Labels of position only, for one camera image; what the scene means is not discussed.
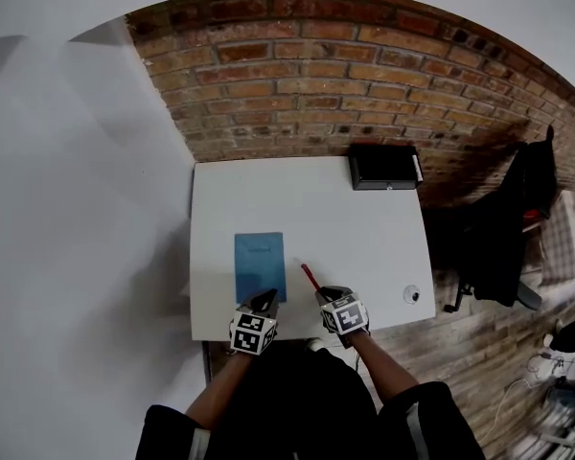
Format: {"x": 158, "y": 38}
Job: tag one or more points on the blue notebook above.
{"x": 260, "y": 261}

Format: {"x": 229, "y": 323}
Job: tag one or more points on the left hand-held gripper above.
{"x": 251, "y": 331}

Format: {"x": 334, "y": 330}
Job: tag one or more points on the white square table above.
{"x": 340, "y": 218}

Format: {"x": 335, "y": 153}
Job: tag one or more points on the red pen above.
{"x": 309, "y": 275}

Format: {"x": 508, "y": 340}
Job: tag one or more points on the metal rack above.
{"x": 570, "y": 420}

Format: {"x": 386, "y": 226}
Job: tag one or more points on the black office chair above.
{"x": 498, "y": 237}

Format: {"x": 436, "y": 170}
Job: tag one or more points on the person's left forearm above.
{"x": 220, "y": 386}

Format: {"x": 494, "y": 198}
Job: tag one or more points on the person's right forearm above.
{"x": 383, "y": 367}

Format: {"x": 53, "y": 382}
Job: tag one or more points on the black metal box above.
{"x": 383, "y": 168}

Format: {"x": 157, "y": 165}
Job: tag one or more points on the checkered cloth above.
{"x": 563, "y": 242}

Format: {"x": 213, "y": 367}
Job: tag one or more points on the white marker pen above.
{"x": 417, "y": 168}

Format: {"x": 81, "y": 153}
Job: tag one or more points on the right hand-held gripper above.
{"x": 345, "y": 316}

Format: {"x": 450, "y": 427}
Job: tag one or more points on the person's black clothing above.
{"x": 311, "y": 415}

